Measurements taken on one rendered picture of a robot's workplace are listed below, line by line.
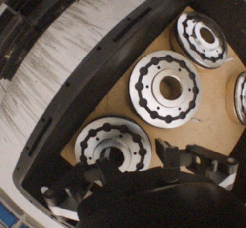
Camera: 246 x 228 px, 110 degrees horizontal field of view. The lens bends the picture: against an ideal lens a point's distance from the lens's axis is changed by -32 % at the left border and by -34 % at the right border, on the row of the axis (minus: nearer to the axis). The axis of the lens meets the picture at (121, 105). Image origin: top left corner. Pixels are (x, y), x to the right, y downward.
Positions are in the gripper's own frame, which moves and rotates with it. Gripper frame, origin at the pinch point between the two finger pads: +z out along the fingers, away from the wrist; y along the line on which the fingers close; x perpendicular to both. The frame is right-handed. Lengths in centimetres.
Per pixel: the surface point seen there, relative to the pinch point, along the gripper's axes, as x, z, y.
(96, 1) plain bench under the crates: 38.8, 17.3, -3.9
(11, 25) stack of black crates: 70, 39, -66
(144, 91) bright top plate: 7.2, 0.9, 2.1
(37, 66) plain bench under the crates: 20.3, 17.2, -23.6
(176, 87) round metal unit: 7.2, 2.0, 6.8
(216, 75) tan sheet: 8.5, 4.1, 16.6
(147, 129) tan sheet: 1.8, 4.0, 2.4
